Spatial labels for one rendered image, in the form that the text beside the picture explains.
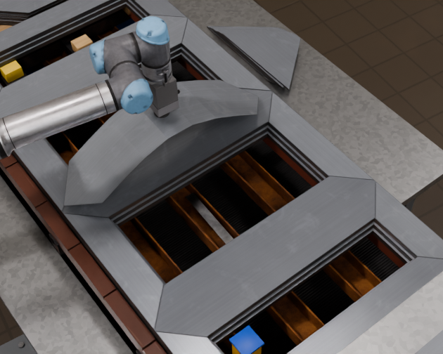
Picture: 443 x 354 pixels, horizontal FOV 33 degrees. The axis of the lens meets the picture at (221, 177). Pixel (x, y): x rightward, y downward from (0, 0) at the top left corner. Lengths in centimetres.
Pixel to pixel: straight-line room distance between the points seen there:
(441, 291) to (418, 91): 200
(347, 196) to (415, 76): 169
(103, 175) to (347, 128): 81
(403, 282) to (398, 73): 189
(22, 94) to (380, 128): 112
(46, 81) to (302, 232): 96
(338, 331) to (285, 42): 112
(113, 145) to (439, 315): 94
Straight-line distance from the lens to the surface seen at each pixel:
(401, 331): 165
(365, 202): 205
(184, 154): 213
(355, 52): 374
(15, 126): 169
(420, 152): 234
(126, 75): 171
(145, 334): 187
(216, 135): 217
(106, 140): 203
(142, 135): 198
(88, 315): 208
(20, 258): 222
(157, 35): 178
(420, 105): 354
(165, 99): 192
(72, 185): 205
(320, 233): 197
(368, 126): 238
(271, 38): 258
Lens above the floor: 249
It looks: 52 degrees down
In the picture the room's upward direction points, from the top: 2 degrees counter-clockwise
